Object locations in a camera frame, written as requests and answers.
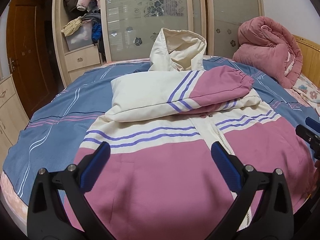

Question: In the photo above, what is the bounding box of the cream and pink hooded jacket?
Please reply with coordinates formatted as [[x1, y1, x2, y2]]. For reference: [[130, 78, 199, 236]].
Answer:
[[63, 27, 317, 240]]

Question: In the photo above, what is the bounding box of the blue clothing in wardrobe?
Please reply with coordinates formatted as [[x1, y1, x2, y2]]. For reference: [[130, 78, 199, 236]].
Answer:
[[91, 23, 103, 43]]

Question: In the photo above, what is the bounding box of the right hand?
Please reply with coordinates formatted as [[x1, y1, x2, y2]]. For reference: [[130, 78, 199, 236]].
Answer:
[[310, 160, 320, 194]]

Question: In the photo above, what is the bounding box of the floral pillow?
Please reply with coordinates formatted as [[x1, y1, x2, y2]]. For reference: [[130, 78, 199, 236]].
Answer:
[[285, 74, 320, 115]]

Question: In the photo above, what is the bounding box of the pink floral bed sheet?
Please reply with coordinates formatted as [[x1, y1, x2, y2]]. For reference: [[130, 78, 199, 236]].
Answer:
[[1, 172, 28, 235]]

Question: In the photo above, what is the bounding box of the wooden headboard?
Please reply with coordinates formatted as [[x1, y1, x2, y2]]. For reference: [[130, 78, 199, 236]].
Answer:
[[294, 35, 320, 87]]

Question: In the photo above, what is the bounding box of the blue striped bed blanket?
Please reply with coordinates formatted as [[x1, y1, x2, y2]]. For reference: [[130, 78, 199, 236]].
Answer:
[[2, 56, 319, 203]]

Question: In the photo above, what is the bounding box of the rolled pink quilt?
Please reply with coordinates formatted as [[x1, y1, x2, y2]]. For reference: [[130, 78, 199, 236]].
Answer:
[[233, 16, 303, 89]]

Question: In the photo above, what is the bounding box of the light wood side cabinet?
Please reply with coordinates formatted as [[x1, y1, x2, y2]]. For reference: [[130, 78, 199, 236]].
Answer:
[[0, 75, 29, 170]]

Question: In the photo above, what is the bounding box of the brown wooden door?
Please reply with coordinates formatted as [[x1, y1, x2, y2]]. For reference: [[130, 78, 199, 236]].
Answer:
[[6, 0, 58, 118]]

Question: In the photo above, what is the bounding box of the clear plastic storage box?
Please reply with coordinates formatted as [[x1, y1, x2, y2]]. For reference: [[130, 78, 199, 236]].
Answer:
[[66, 22, 93, 51]]

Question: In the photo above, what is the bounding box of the yellowish crumpled cloth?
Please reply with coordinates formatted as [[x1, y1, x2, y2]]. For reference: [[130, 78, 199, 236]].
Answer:
[[61, 16, 82, 37]]

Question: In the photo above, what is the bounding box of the cream sliding-door wardrobe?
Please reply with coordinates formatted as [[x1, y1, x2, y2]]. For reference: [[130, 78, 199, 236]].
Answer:
[[52, 0, 264, 86]]

